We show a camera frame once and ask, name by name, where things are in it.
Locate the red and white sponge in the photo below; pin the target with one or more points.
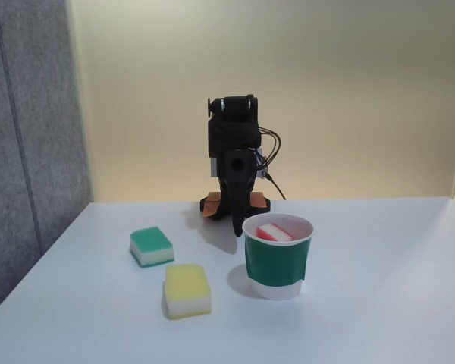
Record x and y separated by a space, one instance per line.
273 232

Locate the white paper cup green tape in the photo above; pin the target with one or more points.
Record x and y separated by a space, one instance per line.
277 261

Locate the green and white sponge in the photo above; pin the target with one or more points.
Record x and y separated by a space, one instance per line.
151 246

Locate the yellow and white sponge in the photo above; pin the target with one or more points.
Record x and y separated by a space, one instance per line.
187 290

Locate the grey felt partition panel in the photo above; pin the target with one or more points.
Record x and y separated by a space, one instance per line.
26 151

